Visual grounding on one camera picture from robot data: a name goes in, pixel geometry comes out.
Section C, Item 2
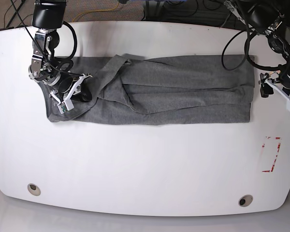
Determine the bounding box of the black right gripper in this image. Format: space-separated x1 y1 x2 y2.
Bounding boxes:
57 77 92 102

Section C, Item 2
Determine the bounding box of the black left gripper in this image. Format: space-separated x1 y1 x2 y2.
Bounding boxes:
259 71 290 98

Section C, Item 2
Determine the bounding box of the grey t-shirt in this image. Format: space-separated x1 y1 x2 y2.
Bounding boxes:
40 55 255 125

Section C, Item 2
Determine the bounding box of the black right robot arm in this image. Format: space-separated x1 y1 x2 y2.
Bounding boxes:
29 0 92 103

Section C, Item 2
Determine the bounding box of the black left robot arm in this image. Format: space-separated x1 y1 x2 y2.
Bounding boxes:
224 0 290 98

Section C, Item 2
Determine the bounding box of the red tape rectangle marking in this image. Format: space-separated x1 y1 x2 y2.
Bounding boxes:
259 136 282 173

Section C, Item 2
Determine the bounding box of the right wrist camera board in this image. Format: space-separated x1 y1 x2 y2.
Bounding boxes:
57 100 74 114

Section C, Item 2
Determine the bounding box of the yellow cable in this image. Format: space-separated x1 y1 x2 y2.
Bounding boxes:
72 0 123 22

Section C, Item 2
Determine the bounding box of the left table cable grommet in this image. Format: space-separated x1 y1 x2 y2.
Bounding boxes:
28 184 41 196

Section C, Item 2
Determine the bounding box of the table cable grommet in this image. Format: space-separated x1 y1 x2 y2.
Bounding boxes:
28 184 41 196
238 195 253 207

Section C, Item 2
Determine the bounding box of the right table cable grommet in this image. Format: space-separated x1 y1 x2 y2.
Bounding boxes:
238 195 253 207

